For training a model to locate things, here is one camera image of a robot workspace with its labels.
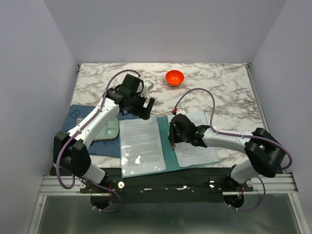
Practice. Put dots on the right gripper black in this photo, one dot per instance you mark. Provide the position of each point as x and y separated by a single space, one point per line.
171 135

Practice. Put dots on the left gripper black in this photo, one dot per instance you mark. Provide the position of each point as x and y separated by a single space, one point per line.
142 111

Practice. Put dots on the metal folder clip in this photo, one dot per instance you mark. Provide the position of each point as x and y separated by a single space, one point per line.
171 140

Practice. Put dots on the teal file folder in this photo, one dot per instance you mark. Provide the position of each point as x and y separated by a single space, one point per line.
169 155

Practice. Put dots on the printed paper sheet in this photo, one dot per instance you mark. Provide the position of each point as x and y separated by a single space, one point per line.
140 147

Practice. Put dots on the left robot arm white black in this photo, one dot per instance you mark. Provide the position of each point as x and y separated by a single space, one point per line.
70 150

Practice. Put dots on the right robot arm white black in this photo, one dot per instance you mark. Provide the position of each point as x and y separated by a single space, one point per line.
264 153

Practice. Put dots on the light green divided plate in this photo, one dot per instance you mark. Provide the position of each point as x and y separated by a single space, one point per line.
109 131

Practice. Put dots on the orange bowl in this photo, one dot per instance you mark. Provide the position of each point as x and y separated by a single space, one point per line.
174 77

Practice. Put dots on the blue cloth placemat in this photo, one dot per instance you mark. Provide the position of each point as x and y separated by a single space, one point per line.
109 147

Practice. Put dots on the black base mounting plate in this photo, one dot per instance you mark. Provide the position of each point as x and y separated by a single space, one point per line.
189 185

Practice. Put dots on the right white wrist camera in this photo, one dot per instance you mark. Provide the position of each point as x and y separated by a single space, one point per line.
177 111

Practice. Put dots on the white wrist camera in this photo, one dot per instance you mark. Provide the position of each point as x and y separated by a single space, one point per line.
148 86
177 111

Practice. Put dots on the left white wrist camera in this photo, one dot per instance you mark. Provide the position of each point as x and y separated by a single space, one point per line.
148 86

